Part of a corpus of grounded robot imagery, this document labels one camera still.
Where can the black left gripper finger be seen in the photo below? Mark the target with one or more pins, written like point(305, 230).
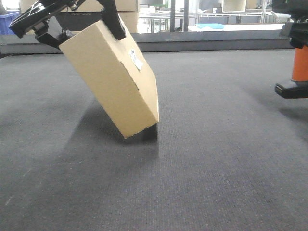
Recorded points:
point(110, 17)
point(51, 33)

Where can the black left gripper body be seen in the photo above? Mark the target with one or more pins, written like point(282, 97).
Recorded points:
point(38, 15)

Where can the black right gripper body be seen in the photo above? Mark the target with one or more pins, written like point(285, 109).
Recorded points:
point(297, 29)

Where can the brown cardboard package box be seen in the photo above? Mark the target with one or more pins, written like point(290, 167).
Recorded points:
point(117, 74)

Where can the orange black barcode scanner gun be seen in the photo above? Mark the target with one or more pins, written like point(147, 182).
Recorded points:
point(297, 86)

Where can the large cardboard box black print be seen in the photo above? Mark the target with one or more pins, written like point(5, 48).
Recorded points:
point(89, 12)

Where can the blue plastic crate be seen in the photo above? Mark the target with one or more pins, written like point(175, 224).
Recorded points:
point(5, 21)

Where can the beige monitor in background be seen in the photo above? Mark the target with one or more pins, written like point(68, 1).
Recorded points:
point(233, 6)

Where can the blue tray on white table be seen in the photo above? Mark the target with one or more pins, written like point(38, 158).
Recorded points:
point(210, 26)

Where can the black vertical post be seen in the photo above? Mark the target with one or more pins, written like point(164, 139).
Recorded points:
point(172, 15)

